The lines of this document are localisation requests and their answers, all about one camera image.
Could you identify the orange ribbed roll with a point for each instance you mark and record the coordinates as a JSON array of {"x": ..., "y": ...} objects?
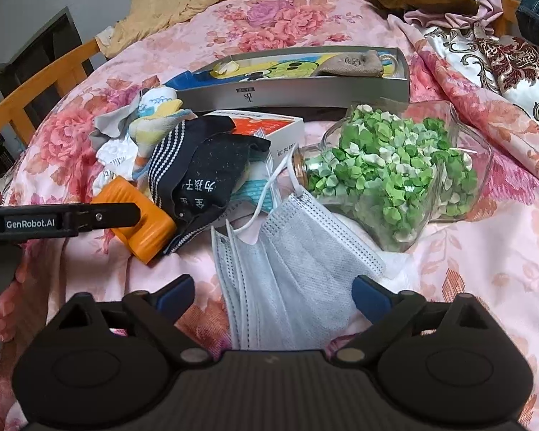
[{"x": 148, "y": 229}]

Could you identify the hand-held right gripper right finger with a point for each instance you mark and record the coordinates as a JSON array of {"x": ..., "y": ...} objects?
[{"x": 369, "y": 297}]

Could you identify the cartoon print handkerchief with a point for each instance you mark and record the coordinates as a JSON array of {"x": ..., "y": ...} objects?
[{"x": 287, "y": 69}]

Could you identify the grey box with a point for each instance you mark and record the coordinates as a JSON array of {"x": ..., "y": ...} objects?
[{"x": 274, "y": 94}]

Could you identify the white crumpled wrapper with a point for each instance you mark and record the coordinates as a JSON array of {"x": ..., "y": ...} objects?
[{"x": 116, "y": 152}]

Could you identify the person's left hand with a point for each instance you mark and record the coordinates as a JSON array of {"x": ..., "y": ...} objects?
[{"x": 10, "y": 314}]

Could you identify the light blue face mask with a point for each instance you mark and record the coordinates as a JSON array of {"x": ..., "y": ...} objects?
[{"x": 227, "y": 274}]

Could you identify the white teal printed packet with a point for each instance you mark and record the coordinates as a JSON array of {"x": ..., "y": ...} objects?
[{"x": 256, "y": 186}]

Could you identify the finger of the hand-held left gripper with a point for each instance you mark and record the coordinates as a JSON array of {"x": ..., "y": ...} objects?
[{"x": 112, "y": 217}]

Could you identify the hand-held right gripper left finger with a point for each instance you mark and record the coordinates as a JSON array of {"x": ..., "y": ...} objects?
[{"x": 176, "y": 297}]

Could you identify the pink satin cloth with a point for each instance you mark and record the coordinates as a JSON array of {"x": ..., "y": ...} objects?
[{"x": 489, "y": 4}]

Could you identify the grey cloth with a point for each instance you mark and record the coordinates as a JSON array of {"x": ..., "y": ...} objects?
[{"x": 112, "y": 123}]

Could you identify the beige sock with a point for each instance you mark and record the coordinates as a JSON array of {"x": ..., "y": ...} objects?
[{"x": 355, "y": 63}]

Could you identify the green patterned item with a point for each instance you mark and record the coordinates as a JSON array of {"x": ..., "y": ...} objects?
[{"x": 479, "y": 166}]

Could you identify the orange white carton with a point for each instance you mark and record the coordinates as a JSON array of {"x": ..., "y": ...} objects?
[{"x": 278, "y": 139}]

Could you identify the black striped sock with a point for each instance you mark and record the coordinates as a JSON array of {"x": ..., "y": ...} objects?
[{"x": 206, "y": 166}]

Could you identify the ornate patterned quilt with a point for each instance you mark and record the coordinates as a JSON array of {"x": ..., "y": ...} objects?
[{"x": 498, "y": 63}]

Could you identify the blue yellow striped cloth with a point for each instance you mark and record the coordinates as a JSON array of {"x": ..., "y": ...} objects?
[{"x": 161, "y": 125}]

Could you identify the pink floral bedsheet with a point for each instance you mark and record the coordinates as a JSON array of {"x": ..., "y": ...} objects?
[{"x": 274, "y": 22}]

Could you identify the grey face mask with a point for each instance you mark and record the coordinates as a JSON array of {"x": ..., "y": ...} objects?
[{"x": 296, "y": 251}]

